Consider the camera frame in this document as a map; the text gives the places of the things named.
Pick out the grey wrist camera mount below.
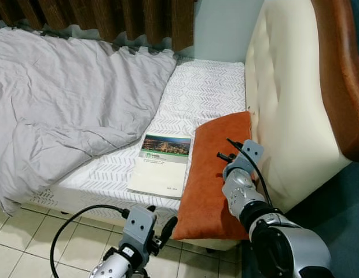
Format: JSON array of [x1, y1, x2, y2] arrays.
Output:
[[118, 203, 159, 256], [237, 138, 265, 172]]

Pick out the white booklet city photo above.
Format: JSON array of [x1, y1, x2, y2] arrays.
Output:
[[127, 134, 193, 198]]

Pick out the white patterned mattress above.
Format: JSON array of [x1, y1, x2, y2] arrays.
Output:
[[29, 57, 250, 210]]

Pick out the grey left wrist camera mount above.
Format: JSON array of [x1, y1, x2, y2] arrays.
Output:
[[118, 203, 159, 256]]

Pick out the brown curtain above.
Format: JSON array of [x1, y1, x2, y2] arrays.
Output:
[[0, 0, 195, 53]]

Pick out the grey bed sheet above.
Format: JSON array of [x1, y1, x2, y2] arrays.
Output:
[[0, 27, 178, 216]]

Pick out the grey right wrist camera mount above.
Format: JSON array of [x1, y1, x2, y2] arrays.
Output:
[[237, 138, 265, 172]]

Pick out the orange pillow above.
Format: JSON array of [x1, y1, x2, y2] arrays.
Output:
[[172, 111, 254, 242]]

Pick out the cream tufted headboard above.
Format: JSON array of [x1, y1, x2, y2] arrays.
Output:
[[244, 0, 359, 213]]

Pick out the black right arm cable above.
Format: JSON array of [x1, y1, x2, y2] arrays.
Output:
[[227, 138, 274, 207]]

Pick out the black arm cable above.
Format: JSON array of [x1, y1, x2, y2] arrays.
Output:
[[227, 138, 274, 207], [50, 203, 131, 278]]

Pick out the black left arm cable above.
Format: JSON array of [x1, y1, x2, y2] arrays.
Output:
[[50, 203, 131, 278]]

